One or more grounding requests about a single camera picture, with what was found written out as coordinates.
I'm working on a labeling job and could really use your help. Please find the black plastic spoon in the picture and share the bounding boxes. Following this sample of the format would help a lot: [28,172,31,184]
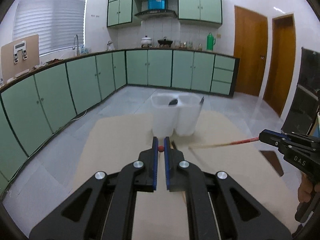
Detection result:
[168,99,178,106]

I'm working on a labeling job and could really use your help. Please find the kitchen faucet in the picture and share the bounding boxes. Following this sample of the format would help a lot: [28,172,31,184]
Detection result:
[72,34,80,56]

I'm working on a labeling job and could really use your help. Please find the right hand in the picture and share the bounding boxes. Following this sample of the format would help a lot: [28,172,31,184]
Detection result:
[298,173,320,203]

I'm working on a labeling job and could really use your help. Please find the brown chair seat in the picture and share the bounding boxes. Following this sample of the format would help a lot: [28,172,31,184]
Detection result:
[260,151,284,177]

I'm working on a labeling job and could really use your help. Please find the black cabinet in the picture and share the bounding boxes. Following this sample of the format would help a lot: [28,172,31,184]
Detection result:
[281,48,319,134]

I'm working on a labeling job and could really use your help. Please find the right wooden door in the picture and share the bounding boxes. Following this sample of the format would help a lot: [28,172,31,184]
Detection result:
[263,14,296,116]

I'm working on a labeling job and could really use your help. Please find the wooden door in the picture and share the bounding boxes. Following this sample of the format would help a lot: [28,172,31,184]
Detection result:
[263,14,296,116]
[234,6,268,96]

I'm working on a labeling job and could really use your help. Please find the white utensil holder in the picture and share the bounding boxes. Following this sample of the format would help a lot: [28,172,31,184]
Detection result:
[151,93,203,138]

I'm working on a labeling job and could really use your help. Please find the left wooden door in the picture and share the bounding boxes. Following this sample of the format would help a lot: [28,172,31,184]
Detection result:
[234,6,268,96]

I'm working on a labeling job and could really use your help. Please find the green thermos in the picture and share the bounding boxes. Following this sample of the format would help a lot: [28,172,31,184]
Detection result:
[206,33,216,51]

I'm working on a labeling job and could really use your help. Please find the lower green cabinets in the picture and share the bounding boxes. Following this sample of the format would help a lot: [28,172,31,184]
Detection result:
[1,48,240,190]

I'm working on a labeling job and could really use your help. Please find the black wok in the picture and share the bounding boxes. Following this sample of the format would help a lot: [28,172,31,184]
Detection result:
[157,37,173,48]

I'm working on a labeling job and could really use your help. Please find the white pot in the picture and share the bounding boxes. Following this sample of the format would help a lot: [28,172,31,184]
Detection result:
[140,36,152,48]

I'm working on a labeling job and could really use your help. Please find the brown board with device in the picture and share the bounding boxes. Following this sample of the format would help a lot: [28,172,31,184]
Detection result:
[1,34,40,83]

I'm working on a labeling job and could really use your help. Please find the range hood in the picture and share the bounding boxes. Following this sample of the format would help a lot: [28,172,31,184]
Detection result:
[134,0,177,21]

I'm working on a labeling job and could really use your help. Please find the window blind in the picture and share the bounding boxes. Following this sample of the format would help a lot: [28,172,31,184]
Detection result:
[13,0,86,55]

